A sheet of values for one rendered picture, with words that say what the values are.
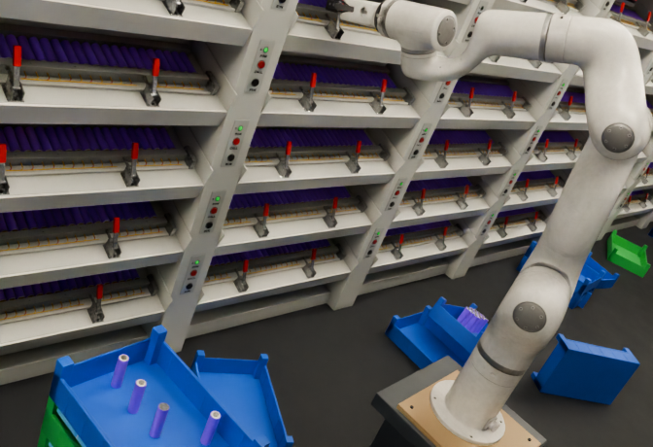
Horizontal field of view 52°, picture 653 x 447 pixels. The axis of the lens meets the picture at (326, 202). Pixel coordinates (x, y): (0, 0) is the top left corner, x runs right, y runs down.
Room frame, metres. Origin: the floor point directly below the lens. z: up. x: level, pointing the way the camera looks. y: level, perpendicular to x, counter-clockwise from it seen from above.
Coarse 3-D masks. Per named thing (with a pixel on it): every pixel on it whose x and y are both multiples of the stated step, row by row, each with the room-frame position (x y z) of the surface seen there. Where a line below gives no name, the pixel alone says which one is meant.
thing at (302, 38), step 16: (288, 32) 1.43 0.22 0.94; (304, 32) 1.49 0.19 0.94; (320, 32) 1.54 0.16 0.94; (352, 32) 1.65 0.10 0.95; (288, 48) 1.46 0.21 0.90; (304, 48) 1.50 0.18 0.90; (320, 48) 1.53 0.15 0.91; (336, 48) 1.57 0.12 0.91; (352, 48) 1.61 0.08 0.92; (368, 48) 1.65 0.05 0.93; (384, 48) 1.69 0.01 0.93; (400, 48) 1.75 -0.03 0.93; (448, 48) 1.91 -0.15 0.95; (400, 64) 1.78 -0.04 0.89
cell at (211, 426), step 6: (210, 414) 0.80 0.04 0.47; (216, 414) 0.80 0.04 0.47; (210, 420) 0.79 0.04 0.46; (216, 420) 0.79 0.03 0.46; (210, 426) 0.79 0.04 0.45; (216, 426) 0.80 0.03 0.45; (204, 432) 0.80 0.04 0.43; (210, 432) 0.79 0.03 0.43; (204, 438) 0.79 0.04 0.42; (210, 438) 0.80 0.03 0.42; (204, 444) 0.79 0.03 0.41
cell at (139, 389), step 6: (138, 384) 0.80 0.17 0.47; (144, 384) 0.81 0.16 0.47; (138, 390) 0.80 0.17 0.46; (144, 390) 0.80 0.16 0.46; (132, 396) 0.80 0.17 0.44; (138, 396) 0.80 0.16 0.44; (132, 402) 0.80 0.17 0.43; (138, 402) 0.80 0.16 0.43; (132, 408) 0.80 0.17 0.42; (138, 408) 0.80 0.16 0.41
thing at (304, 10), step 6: (300, 6) 1.54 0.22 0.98; (306, 6) 1.55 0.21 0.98; (312, 6) 1.57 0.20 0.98; (300, 12) 1.54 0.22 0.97; (306, 12) 1.55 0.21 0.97; (312, 12) 1.56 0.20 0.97; (318, 12) 1.58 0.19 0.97; (324, 12) 1.59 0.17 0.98; (330, 12) 1.61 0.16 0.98; (306, 18) 1.54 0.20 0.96; (318, 18) 1.57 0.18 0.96; (324, 18) 1.60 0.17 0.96; (336, 18) 1.63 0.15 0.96; (342, 24) 1.63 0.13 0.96; (354, 24) 1.69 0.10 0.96; (360, 24) 1.70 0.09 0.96
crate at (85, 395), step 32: (128, 352) 0.89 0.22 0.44; (160, 352) 0.93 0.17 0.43; (64, 384) 0.75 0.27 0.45; (96, 384) 0.83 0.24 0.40; (128, 384) 0.85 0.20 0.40; (160, 384) 0.88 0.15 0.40; (192, 384) 0.88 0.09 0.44; (64, 416) 0.74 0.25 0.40; (96, 416) 0.77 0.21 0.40; (128, 416) 0.79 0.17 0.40; (192, 416) 0.84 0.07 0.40; (224, 416) 0.83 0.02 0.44
